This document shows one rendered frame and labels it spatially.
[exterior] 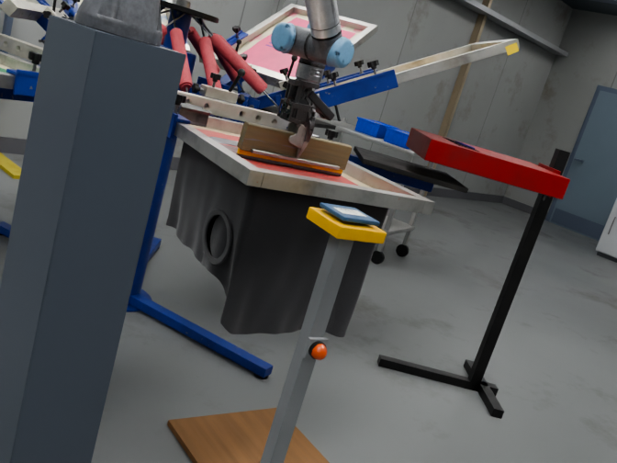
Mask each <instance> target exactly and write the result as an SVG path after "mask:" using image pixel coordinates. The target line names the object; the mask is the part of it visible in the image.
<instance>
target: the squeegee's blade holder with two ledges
mask: <svg viewBox="0 0 617 463"><path fill-rule="evenodd" d="M251 153H255V154H260V155H264V156H269V157H274V158H278V159H283V160H288V161H293V162H298V163H303V164H311V165H316V166H320V167H325V168H330V169H334V170H339V169H340V166H338V165H333V164H325V163H320V162H315V161H310V160H306V159H301V158H296V157H293V156H288V155H283V154H279V153H274V152H266V151H261V150H256V149H251Z"/></svg>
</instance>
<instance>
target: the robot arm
mask: <svg viewBox="0 0 617 463"><path fill-rule="evenodd" d="M160 1H161V0H83V2H82V3H81V4H80V6H79V8H78V10H77V13H76V18H75V23H78V24H80V25H83V26H86V27H89V28H94V29H97V30H100V31H104V32H106V33H109V34H113V35H116V36H120V37H122V38H126V39H130V40H136V41H139V42H143V43H146V44H150V45H154V46H159V47H161V43H162V38H163V29H162V17H161V6H160ZM305 5H306V9H307V14H308V26H307V27H306V28H303V27H300V26H296V25H293V24H292V23H286V22H281V23H279V24H277V25H276V26H275V27H274V29H273V31H272V36H271V42H272V45H273V47H274V48H275V49H276V50H277V51H281V52H282V53H287V54H291V55H294V56H297V57H299V61H298V65H297V71H296V75H295V77H296V79H291V78H289V79H288V83H287V88H286V94H285V98H281V101H280V105H279V109H278V112H277V116H278V117H280V118H281V119H284V120H286V121H289V122H290V123H289V124H288V127H287V129H286V130H287V131H292V132H295V133H296V134H294V135H291V136H290V137H289V139H288V141H289V143H291V144H293V145H294V146H296V147H298V149H297V157H296V158H299V156H300V155H301V154H302V153H303V151H304V150H305V148H306V147H307V145H308V143H309V140H310V138H311V135H312V133H313V130H314V125H315V116H316V112H317V113H318V114H319V115H320V117H321V118H322V119H326V120H329V121H331V120H332V119H333V118H334V116H335V115H334V113H333V112H332V111H331V109H330V108H329V107H327V106H326V104H325V103H324V102H323V101H322V100H321V99H320V98H319V97H318V96H317V95H316V93H315V92H314V91H312V89H313V88H315V89H319V88H320V85H319V84H320V83H321V80H322V76H323V73H324V69H325V66H326V65H328V66H330V67H335V68H344V67H345V66H347V65H348V64H349V63H350V62H351V60H352V58H353V53H354V47H353V43H352V42H351V40H349V39H347V38H346V37H343V36H342V29H341V23H340V18H339V12H338V6H337V1H336V0H305ZM281 104H282V108H281V112H279V111H280V107H281ZM301 124H304V126H305V127H304V126H303V125H301Z"/></svg>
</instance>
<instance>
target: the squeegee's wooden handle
mask: <svg viewBox="0 0 617 463"><path fill-rule="evenodd" d="M294 134H296V133H295V132H292V131H287V130H280V129H276V128H272V127H267V126H264V125H259V124H255V123H251V122H247V121H245V122H244V123H243V126H242V130H241V135H240V138H239V141H238V145H237V147H238V148H240V149H241V150H243V151H247V152H250V151H251V149H256V150H261V151H266V152H274V153H279V154H283V155H288V156H293V157H297V149H298V147H296V146H294V145H293V144H291V143H289V141H288V139H289V137H290V136H291V135H294ZM351 151H352V146H350V145H349V144H344V143H340V142H337V141H329V140H324V139H321V138H316V137H312V136H311V138H310V140H309V142H308V145H307V147H306V148H305V150H304V151H303V153H302V154H301V155H300V156H299V158H301V159H306V160H310V161H315V162H320V163H325V164H333V165H338V166H340V170H345V167H346V165H347V162H348V160H349V157H350V154H351Z"/></svg>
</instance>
